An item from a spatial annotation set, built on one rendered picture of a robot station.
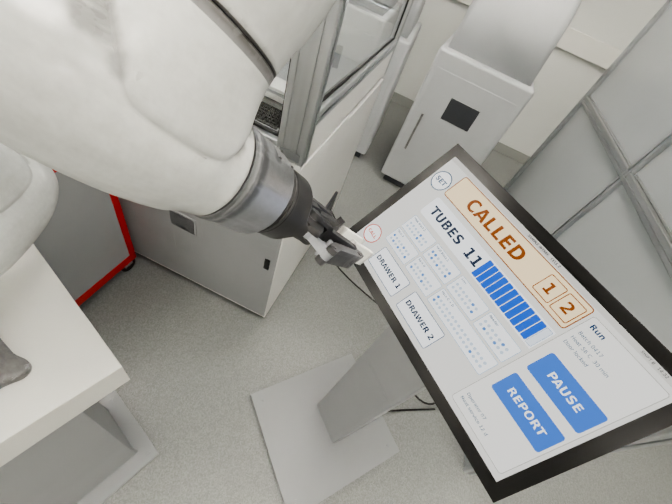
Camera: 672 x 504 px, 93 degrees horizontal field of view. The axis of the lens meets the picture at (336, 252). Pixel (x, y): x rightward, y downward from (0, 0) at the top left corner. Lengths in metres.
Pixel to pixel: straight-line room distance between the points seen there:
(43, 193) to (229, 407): 1.06
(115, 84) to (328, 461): 1.41
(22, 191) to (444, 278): 0.69
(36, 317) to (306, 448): 1.03
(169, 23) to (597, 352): 0.59
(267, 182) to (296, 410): 1.28
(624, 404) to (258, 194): 0.54
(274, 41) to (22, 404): 0.63
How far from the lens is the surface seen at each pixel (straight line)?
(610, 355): 0.60
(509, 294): 0.59
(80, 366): 0.71
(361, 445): 1.53
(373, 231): 0.67
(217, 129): 0.22
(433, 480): 1.69
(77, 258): 1.50
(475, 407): 0.60
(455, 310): 0.59
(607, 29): 4.04
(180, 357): 1.57
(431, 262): 0.62
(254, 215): 0.28
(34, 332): 0.76
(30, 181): 0.70
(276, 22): 0.23
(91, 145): 0.21
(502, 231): 0.62
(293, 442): 1.46
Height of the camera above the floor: 1.46
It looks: 48 degrees down
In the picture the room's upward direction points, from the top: 24 degrees clockwise
